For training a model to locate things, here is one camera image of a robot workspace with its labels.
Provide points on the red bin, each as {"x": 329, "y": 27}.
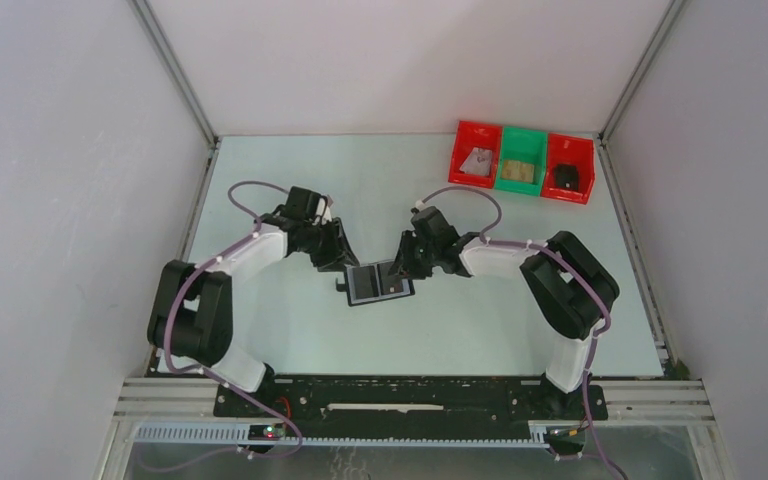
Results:
{"x": 565, "y": 149}
{"x": 470, "y": 135}

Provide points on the green bin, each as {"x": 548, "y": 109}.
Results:
{"x": 522, "y": 161}

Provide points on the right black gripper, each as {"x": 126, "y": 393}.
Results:
{"x": 405, "y": 263}

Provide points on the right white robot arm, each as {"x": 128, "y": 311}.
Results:
{"x": 572, "y": 289}

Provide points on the right red bin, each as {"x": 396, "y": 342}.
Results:
{"x": 565, "y": 149}

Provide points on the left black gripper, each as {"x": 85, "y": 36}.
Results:
{"x": 339, "y": 252}

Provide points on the grey cable duct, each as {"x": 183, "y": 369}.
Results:
{"x": 242, "y": 434}

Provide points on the silver card in bin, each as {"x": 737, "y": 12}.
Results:
{"x": 481, "y": 161}

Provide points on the aluminium frame rail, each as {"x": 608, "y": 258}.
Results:
{"x": 629, "y": 402}

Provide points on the black leather card holder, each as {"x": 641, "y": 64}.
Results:
{"x": 342, "y": 286}

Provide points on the black object in bin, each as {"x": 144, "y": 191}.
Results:
{"x": 566, "y": 177}

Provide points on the thin white credit card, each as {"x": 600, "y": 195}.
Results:
{"x": 466, "y": 167}

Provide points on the tan object in bin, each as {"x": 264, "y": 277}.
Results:
{"x": 524, "y": 172}

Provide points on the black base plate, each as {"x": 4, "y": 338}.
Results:
{"x": 434, "y": 405}

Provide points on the black VIP card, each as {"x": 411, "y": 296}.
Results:
{"x": 392, "y": 284}

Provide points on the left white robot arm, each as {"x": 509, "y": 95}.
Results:
{"x": 192, "y": 322}

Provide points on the orange card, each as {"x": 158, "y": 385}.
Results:
{"x": 513, "y": 170}

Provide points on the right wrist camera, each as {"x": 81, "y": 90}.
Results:
{"x": 419, "y": 205}

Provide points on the left red bin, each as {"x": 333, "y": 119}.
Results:
{"x": 470, "y": 135}

